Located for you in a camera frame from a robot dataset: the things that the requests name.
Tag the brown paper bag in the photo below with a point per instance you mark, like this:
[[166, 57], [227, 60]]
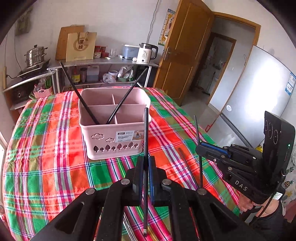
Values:
[[81, 47]]

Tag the person's right hand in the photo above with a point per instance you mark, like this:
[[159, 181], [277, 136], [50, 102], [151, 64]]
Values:
[[245, 204]]

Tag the wall power socket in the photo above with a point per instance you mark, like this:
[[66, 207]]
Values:
[[4, 77]]

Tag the plaid tablecloth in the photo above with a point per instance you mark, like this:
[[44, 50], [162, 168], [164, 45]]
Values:
[[57, 150]]

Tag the crumpled plastic bag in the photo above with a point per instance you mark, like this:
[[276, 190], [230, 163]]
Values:
[[108, 78]]

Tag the stainless steel counter shelf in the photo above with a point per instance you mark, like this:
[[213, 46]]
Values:
[[104, 62]]

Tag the person's right forearm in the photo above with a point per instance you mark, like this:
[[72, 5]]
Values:
[[270, 224]]

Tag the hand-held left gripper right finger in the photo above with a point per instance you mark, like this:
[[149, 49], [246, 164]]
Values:
[[151, 183]]

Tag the hanging wall cloth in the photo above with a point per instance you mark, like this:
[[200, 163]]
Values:
[[23, 24]]

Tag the black stove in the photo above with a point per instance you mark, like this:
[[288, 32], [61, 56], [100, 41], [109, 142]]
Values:
[[34, 69]]

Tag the silver refrigerator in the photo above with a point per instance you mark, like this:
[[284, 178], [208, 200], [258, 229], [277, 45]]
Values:
[[259, 92]]

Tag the small pink woven basket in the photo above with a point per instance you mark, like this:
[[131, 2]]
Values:
[[44, 92]]

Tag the stainless steel steamer pot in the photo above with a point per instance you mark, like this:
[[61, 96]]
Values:
[[35, 56]]

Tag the wooden door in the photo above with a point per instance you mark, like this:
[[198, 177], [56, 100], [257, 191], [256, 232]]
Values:
[[180, 58]]

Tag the clear drinking glass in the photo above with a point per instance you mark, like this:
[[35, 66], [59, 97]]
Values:
[[112, 53]]

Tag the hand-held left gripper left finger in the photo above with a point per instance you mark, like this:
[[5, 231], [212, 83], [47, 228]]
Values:
[[138, 183]]

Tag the white electric kettle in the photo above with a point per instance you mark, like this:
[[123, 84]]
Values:
[[144, 54]]

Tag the clear plastic jug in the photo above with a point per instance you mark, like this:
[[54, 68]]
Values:
[[93, 74]]

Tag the pineapple print clothing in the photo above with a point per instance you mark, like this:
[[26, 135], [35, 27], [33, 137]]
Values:
[[289, 185]]

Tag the dark sauce bottle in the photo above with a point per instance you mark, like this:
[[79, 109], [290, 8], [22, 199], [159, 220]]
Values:
[[76, 77]]

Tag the pink divided chopstick basket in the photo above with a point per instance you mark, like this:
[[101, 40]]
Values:
[[104, 143]]

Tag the clear plastic storage box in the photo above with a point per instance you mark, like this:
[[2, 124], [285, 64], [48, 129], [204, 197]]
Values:
[[129, 52]]

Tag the giraffe height chart poster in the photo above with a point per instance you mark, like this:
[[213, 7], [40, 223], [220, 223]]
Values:
[[167, 27]]

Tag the red lidded jar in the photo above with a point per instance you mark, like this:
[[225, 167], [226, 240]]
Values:
[[97, 52]]

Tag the wooden cutting board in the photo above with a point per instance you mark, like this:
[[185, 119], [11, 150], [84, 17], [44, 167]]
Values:
[[61, 44]]

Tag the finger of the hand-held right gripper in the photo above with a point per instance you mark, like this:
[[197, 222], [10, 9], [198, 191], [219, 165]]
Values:
[[211, 158], [214, 148]]

